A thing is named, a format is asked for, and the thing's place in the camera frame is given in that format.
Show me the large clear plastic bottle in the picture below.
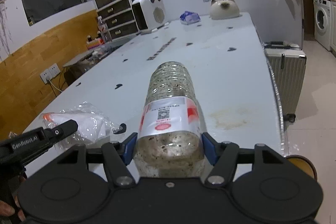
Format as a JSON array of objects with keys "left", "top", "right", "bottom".
[{"left": 133, "top": 61, "right": 205, "bottom": 178}]

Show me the yellow trash bin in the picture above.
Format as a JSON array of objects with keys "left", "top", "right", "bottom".
[{"left": 285, "top": 155, "right": 318, "bottom": 181}]

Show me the person left hand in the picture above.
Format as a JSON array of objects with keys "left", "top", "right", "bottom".
[{"left": 0, "top": 201, "right": 15, "bottom": 220}]

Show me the clear plastic bag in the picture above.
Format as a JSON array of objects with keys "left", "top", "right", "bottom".
[{"left": 39, "top": 102, "right": 122, "bottom": 151}]

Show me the colourful small box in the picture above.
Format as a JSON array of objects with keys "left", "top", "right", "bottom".
[{"left": 86, "top": 35, "right": 105, "bottom": 50}]

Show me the white ribbed suitcase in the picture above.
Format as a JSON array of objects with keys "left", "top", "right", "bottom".
[{"left": 264, "top": 42, "right": 307, "bottom": 123}]

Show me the upright water bottle red label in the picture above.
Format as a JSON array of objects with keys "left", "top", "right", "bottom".
[{"left": 97, "top": 16, "right": 112, "bottom": 43}]

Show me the black drawer organizer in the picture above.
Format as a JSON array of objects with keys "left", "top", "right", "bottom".
[{"left": 97, "top": 0, "right": 139, "bottom": 40}]

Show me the blue white tissue pack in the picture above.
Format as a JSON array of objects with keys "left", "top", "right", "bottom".
[{"left": 179, "top": 11, "right": 201, "bottom": 25}]

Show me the white space heater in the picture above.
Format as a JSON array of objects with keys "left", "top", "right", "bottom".
[{"left": 131, "top": 0, "right": 167, "bottom": 33}]

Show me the cat shaped ceramic ornament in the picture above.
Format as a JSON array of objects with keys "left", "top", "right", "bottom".
[{"left": 210, "top": 0, "right": 240, "bottom": 20}]

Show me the white washing machine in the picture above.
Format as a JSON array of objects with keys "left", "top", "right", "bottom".
[{"left": 313, "top": 0, "right": 333, "bottom": 51}]

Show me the wall power socket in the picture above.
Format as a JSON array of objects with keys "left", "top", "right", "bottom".
[{"left": 40, "top": 63, "right": 60, "bottom": 84}]

